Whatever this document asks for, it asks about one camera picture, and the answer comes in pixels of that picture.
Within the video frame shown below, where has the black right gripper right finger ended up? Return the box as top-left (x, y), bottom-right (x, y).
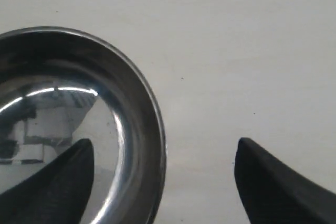
top-left (234, 137), bottom-right (335, 223)

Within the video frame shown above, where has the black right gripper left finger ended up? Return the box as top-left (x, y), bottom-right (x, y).
top-left (1, 138), bottom-right (94, 224)

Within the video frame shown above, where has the ribbed stainless steel bowl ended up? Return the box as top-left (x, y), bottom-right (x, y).
top-left (1, 27), bottom-right (166, 223)

